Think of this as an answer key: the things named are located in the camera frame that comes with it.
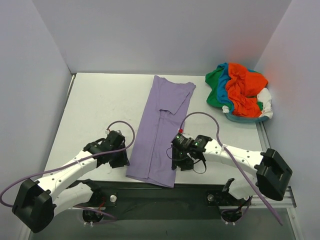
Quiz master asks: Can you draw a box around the purple t shirt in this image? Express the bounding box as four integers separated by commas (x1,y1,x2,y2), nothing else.
126,75,196,188

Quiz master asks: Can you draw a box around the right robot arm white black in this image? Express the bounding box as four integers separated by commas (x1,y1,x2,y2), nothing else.
171,133,293,204

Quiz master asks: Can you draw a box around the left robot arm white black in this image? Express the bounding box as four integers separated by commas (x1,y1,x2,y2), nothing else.
12,130,129,233

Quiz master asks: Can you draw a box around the teal laundry basket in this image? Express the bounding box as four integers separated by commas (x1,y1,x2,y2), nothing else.
224,113,269,124

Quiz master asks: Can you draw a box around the green t shirt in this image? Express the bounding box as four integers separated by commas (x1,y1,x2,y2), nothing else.
205,68,224,108

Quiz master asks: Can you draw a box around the blue t shirt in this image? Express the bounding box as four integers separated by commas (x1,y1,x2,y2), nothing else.
217,62,234,113

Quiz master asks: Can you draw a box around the orange t shirt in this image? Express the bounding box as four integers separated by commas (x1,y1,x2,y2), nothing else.
225,62,268,118

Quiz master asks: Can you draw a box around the white t shirt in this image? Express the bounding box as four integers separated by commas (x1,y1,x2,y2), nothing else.
222,88,274,119

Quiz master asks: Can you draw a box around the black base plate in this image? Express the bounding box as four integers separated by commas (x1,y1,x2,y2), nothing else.
82,180,249,220

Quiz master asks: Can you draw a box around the aluminium frame rail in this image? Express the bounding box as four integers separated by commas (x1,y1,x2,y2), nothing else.
27,186,298,211

